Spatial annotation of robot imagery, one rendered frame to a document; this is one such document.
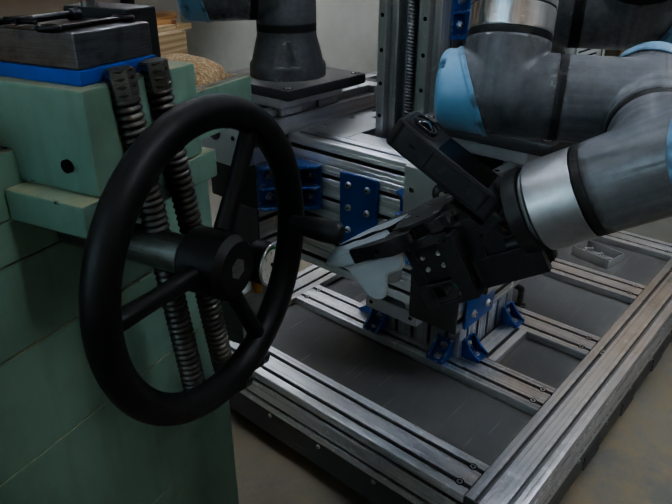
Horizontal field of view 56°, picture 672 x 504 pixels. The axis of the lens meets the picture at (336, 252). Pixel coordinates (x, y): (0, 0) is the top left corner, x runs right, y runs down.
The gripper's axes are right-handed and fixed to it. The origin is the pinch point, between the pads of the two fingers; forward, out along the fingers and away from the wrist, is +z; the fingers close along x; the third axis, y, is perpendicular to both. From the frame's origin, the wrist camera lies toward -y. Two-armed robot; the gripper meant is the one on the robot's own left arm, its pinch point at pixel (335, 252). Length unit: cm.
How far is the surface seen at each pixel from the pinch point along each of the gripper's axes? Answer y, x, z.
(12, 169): -20.5, -16.1, 15.5
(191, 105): -17.4, -12.9, -3.6
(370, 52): -37, 315, 137
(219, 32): -97, 313, 230
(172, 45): -31.6, 24.5, 26.9
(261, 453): 48, 39, 73
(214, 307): -0.1, -5.8, 13.0
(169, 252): -8.0, -12.9, 6.7
